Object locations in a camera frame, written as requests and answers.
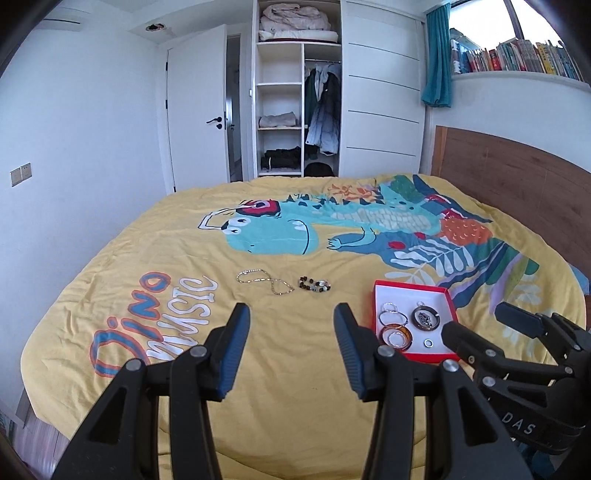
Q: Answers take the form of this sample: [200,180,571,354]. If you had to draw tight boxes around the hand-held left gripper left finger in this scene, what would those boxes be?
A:
[51,302,251,480]

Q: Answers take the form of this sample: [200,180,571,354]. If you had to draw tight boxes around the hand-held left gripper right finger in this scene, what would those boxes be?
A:
[334,302,536,480]

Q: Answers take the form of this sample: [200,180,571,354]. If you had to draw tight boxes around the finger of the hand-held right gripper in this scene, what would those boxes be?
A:
[495,302,590,370]
[441,320,570,402]

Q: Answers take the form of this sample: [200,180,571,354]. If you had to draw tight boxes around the red jewelry box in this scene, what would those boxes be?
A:
[372,279,462,365]

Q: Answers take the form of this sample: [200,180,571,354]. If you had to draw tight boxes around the round silver pendant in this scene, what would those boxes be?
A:
[411,302,439,332]

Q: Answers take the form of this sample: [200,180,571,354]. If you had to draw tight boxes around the large gold bangle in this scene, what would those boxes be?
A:
[379,324,415,354]

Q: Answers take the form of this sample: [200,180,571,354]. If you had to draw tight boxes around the yellow printed blanket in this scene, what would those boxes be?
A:
[21,173,589,480]

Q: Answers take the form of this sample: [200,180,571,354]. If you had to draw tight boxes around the wooden bed headboard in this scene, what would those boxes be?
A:
[431,126,591,268]

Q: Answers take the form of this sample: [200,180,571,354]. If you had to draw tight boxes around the folded black clothes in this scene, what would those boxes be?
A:
[261,147,302,169]

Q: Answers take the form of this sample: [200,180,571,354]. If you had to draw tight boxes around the folded beige clothes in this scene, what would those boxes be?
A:
[259,112,299,129]

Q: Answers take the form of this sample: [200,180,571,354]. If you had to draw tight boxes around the hanging jackets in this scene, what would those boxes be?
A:
[304,62,342,156]

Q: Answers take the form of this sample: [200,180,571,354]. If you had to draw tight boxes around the white wardrobe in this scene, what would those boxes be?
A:
[252,0,426,179]

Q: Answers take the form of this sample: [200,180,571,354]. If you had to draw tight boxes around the white door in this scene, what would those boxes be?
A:
[165,25,230,193]

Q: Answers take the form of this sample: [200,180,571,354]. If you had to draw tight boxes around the row of books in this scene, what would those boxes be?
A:
[450,28,585,84]

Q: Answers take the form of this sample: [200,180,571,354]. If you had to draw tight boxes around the teal curtain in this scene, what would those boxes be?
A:
[421,4,456,108]

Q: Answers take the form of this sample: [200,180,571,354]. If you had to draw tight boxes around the window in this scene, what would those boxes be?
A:
[450,0,561,49]

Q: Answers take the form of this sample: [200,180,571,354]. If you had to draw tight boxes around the white folded bedding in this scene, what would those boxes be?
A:
[259,2,341,44]

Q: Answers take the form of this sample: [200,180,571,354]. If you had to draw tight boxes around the thin chain necklace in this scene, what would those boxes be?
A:
[236,270,295,296]

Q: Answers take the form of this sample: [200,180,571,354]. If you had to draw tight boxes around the dark beaded bracelet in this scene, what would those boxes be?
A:
[298,275,333,294]

